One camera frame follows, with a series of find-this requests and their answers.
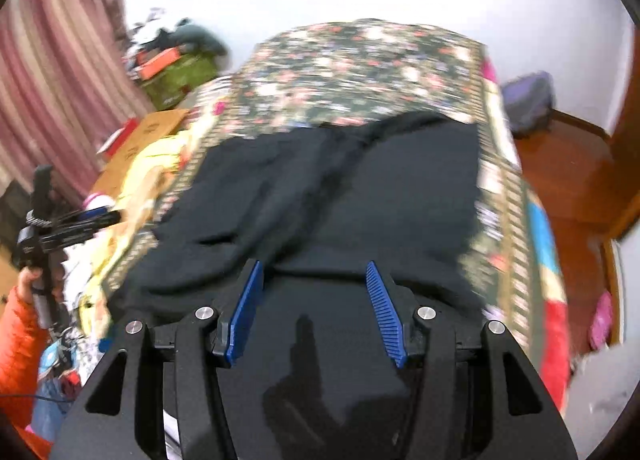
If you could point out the person's left forearm orange sleeve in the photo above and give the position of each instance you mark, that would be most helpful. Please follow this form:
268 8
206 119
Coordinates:
20 355

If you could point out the person's left hand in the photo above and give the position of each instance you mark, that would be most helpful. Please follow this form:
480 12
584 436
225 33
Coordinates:
27 281

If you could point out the colourful quilt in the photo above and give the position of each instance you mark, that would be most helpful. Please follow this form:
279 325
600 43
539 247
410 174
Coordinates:
540 240

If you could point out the yellow garment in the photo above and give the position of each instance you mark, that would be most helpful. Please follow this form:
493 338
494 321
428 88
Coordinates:
150 175

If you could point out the pink object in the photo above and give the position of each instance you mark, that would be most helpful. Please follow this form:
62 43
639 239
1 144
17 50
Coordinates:
601 320

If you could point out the wooden lap desk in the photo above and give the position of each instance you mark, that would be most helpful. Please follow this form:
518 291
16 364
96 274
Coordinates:
150 135

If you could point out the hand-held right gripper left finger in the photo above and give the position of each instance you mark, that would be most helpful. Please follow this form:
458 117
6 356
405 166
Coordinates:
245 315

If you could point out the red box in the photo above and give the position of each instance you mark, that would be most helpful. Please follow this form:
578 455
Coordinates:
119 136

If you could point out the striped pink curtain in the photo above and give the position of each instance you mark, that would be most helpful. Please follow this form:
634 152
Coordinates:
60 65

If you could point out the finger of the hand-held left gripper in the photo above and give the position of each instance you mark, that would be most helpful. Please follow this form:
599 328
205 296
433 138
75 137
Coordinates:
92 213
85 231

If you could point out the dark grey pillow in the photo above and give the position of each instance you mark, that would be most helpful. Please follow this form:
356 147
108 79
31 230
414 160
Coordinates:
200 35

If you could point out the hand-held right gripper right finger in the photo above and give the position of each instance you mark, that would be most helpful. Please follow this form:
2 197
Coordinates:
387 315

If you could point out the grey purple backpack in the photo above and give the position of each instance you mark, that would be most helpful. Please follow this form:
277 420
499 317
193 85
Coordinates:
530 100

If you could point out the black zip hoodie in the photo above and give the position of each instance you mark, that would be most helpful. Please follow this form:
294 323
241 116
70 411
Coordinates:
350 190

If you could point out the orange box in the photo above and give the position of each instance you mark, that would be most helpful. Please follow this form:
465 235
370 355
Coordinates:
160 63

